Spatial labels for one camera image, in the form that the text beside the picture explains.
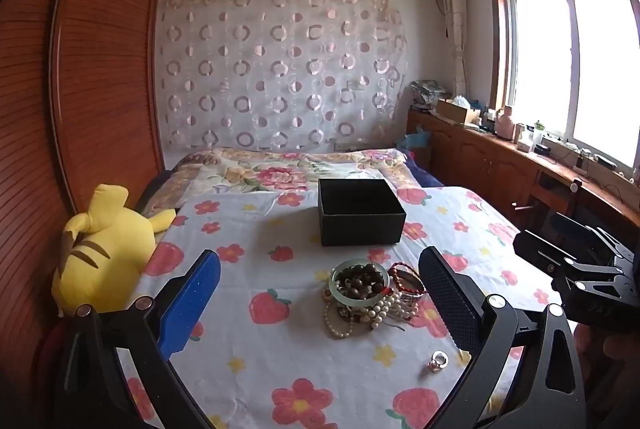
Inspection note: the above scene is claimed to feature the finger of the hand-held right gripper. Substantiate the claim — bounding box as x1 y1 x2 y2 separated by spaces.
549 211 632 267
513 230 583 271

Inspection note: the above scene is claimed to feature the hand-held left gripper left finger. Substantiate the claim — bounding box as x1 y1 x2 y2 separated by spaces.
52 249 222 429

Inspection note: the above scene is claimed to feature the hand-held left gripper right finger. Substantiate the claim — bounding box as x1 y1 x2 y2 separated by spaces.
418 246 587 429

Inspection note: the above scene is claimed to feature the dark wooden bead bracelet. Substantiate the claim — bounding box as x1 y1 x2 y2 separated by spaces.
336 263 387 297

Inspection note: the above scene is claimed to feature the pearl necklace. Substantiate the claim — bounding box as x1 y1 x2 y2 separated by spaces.
322 291 417 341

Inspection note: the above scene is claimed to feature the pale green jade bangle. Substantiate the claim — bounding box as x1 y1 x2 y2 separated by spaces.
328 259 392 308

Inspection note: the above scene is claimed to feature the black square box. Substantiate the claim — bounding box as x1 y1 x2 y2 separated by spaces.
317 178 407 247

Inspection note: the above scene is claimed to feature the person's right hand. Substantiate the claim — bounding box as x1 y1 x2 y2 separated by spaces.
601 333 640 364

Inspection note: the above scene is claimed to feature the yellow plush toy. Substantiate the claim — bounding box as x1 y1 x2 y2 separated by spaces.
51 183 177 317

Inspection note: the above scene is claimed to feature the wooden cabinet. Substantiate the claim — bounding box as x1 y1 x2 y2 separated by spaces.
406 106 640 250

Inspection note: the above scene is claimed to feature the strawberry print bed sheet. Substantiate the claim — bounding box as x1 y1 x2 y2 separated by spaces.
120 185 576 429

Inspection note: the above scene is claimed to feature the dark blue bedding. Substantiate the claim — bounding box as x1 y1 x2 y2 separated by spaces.
404 155 446 190

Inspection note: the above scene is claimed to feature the pink container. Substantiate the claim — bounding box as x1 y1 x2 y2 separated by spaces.
495 105 516 141

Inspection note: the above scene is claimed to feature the floral quilt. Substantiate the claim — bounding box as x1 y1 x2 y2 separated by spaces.
140 148 426 216

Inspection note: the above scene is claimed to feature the blue plastic bag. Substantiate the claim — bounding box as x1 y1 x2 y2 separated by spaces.
397 126 432 152

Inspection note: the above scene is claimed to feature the cardboard box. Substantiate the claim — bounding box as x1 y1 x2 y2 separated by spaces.
436 98 482 126

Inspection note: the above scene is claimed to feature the wooden framed window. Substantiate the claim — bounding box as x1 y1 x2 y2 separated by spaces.
489 0 640 182

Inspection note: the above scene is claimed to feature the pile of printed packets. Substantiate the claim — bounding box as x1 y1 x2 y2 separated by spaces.
410 79 454 112

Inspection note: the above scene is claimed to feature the wooden headboard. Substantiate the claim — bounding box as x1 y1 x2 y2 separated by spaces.
0 0 169 360

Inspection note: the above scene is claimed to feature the beige checked window curtain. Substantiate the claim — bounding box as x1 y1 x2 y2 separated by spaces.
438 0 469 98

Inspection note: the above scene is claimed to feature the red string bracelet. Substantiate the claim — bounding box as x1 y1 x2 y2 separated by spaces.
387 262 429 296

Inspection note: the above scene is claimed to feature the circle patterned wall cloth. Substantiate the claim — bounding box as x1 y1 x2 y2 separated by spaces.
159 0 408 154

